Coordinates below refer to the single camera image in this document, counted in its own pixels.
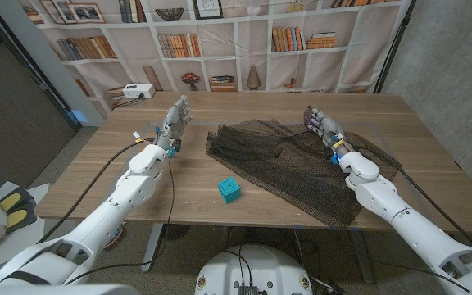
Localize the black mesh netting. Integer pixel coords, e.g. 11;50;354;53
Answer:
205;118;403;229

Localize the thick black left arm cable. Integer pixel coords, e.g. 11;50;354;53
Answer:
37;138;157;245

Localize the teal cube block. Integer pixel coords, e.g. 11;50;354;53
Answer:
217;176;242;205

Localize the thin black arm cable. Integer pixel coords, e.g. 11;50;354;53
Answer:
352;243;471;293
64;157;176;286

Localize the white table leg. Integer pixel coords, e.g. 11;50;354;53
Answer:
141;223;166;274

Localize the white power strip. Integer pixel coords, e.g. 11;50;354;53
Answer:
121;84;157;100

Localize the black backdrop stand pole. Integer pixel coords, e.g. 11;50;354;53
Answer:
373;0;417;94

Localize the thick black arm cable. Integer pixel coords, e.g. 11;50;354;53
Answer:
37;138;157;245
352;145;472;252

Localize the printed bookshelf backdrop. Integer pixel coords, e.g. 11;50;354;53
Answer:
16;0;415;118

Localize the dark round floor object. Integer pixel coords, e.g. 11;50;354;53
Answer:
164;224;192;241

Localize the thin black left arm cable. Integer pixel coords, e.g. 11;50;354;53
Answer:
64;157;176;286

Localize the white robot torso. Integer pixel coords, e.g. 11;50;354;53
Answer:
194;244;314;295

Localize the grey table leg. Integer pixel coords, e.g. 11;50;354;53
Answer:
348;229;375;284

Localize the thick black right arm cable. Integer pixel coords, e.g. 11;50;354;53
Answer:
352;145;472;252

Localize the white floor platform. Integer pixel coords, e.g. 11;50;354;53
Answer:
0;181;51;274

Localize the black power strip cable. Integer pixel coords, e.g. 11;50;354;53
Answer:
116;96;145;108

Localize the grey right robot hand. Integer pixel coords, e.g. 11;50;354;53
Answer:
303;105;355;160

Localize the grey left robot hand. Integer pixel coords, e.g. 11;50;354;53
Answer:
153;94;195;152

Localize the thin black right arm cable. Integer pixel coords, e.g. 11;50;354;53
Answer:
352;243;471;293

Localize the dark perforated partition panel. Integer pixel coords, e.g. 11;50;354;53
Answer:
0;0;82;204

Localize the black and yellow foot pedal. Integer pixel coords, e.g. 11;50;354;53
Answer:
0;186;39;234

